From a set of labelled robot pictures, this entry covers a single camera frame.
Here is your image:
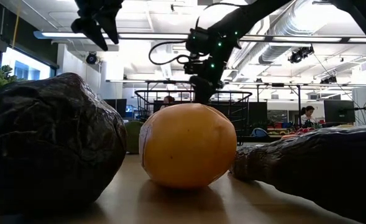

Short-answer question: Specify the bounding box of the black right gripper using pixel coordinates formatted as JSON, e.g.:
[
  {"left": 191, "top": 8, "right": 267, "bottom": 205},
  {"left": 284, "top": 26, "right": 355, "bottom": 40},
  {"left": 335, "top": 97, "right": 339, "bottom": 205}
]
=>
[{"left": 184, "top": 57, "right": 230, "bottom": 105}]

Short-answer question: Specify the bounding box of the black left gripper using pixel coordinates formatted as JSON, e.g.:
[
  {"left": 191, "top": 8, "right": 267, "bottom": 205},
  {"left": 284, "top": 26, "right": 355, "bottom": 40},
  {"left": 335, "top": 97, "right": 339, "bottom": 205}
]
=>
[{"left": 71, "top": 0, "right": 124, "bottom": 52}]

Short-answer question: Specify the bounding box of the yellow orange mango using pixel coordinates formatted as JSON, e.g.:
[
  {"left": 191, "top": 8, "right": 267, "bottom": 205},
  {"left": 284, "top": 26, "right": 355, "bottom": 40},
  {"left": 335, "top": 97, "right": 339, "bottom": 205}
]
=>
[{"left": 138, "top": 103, "right": 238, "bottom": 190}]

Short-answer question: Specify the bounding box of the large dark green fruit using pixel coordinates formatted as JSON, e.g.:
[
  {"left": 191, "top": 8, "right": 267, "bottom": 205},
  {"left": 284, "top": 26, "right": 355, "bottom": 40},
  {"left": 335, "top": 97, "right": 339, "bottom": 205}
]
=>
[{"left": 0, "top": 72, "right": 128, "bottom": 215}]

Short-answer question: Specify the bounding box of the black ceiling spot lamp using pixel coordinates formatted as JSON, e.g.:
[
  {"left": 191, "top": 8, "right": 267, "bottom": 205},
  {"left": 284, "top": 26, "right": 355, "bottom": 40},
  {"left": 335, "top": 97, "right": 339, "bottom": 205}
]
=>
[
  {"left": 85, "top": 51, "right": 98, "bottom": 65},
  {"left": 288, "top": 45, "right": 315, "bottom": 65},
  {"left": 320, "top": 74, "right": 338, "bottom": 85}
]

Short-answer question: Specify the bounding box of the person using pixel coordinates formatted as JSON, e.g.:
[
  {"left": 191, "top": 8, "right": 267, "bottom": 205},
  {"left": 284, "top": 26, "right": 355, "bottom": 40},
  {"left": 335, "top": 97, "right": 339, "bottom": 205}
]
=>
[
  {"left": 297, "top": 105, "right": 318, "bottom": 127},
  {"left": 163, "top": 95, "right": 176, "bottom": 110}
]

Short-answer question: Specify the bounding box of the long ceiling light strip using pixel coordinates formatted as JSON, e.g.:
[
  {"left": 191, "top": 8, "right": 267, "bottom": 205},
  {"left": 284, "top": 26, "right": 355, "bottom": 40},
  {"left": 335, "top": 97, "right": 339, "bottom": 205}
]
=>
[{"left": 33, "top": 30, "right": 366, "bottom": 44}]

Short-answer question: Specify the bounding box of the blue chair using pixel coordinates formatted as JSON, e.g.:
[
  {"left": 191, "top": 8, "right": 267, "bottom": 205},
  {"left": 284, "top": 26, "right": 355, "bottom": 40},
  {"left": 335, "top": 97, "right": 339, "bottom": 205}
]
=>
[{"left": 251, "top": 127, "right": 269, "bottom": 138}]

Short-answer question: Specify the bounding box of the black computer monitor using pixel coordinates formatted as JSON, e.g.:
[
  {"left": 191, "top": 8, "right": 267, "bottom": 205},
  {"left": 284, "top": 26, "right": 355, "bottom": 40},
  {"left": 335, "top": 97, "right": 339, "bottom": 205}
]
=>
[
  {"left": 323, "top": 99, "right": 356, "bottom": 124},
  {"left": 104, "top": 98, "right": 128, "bottom": 118}
]

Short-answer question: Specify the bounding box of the window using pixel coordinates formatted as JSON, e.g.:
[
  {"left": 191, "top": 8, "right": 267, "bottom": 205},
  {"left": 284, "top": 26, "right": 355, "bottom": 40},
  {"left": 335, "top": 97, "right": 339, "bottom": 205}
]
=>
[{"left": 1, "top": 46, "right": 52, "bottom": 82}]

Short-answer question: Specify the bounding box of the black wire basket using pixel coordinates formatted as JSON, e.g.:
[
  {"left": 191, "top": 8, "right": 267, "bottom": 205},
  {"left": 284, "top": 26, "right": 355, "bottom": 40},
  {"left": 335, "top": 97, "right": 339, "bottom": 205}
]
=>
[{"left": 134, "top": 89, "right": 254, "bottom": 146}]

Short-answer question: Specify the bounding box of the black camera cable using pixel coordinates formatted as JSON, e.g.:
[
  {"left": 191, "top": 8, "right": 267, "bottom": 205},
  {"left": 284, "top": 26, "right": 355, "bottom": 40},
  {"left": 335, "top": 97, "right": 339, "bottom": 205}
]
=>
[{"left": 147, "top": 39, "right": 202, "bottom": 66}]

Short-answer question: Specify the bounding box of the yellow hanging strap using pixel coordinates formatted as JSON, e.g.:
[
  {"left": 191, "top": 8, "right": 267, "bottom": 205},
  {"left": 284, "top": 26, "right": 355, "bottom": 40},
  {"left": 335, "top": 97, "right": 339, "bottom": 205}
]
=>
[{"left": 11, "top": 0, "right": 22, "bottom": 50}]

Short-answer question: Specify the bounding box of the silver ventilation duct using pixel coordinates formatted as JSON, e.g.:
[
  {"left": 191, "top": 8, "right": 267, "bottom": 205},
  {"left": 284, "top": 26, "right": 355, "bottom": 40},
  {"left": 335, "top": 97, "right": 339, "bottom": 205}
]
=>
[{"left": 257, "top": 0, "right": 317, "bottom": 65}]

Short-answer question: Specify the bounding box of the black background metal frame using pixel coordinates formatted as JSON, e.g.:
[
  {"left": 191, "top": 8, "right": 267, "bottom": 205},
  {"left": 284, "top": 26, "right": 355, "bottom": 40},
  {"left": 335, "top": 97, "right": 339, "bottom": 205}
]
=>
[{"left": 145, "top": 80, "right": 302, "bottom": 127}]

